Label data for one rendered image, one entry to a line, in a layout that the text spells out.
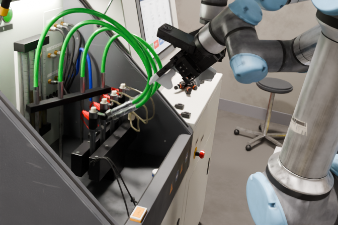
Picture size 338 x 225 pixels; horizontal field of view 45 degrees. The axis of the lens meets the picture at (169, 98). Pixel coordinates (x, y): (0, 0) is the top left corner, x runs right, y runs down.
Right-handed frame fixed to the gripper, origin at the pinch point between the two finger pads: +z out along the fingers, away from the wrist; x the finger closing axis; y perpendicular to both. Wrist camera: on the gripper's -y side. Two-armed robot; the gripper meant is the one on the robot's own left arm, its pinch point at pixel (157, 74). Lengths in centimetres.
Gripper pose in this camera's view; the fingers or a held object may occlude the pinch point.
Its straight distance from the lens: 116.5
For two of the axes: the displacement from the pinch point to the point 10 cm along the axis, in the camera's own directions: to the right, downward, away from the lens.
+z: -5.9, 4.4, 6.7
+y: 6.5, 7.6, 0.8
